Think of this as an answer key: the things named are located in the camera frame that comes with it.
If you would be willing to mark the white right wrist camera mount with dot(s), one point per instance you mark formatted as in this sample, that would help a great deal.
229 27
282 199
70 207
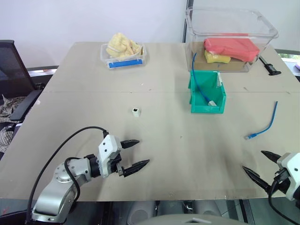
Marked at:
291 168

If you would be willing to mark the black office chair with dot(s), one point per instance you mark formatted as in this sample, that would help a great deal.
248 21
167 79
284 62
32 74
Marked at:
11 70

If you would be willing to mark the plaid cloth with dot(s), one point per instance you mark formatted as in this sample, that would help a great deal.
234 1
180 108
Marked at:
5 110

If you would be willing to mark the large clear plastic container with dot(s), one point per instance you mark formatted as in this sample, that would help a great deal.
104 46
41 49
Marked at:
257 25

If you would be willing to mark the dark rounded shape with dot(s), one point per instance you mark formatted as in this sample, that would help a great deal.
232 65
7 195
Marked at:
143 209

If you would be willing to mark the yellow cloth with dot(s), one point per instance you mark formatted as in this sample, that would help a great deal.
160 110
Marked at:
120 45

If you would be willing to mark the small clear plastic container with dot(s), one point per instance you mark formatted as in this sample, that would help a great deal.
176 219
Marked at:
124 63

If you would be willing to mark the black hand tool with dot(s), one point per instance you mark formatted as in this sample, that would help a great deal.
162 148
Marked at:
270 68

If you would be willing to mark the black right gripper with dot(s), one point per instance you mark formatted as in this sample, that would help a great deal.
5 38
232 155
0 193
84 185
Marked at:
280 184

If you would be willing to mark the small white connector block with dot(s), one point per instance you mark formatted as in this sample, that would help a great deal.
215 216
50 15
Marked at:
136 112

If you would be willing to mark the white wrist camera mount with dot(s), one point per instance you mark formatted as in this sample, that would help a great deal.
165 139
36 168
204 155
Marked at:
108 150
291 168

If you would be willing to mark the red cloth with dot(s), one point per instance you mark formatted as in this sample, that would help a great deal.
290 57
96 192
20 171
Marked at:
232 48

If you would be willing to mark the yellow sponge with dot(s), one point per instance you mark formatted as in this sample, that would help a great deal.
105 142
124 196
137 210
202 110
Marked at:
215 58

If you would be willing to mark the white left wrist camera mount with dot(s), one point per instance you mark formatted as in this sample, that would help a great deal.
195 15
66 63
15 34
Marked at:
108 150

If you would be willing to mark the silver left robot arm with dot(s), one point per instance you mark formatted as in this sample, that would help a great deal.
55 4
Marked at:
55 187

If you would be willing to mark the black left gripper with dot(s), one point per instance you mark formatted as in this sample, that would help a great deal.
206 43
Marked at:
116 164

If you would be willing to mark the green plastic parts bin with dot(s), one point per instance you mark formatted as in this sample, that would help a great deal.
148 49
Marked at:
206 109

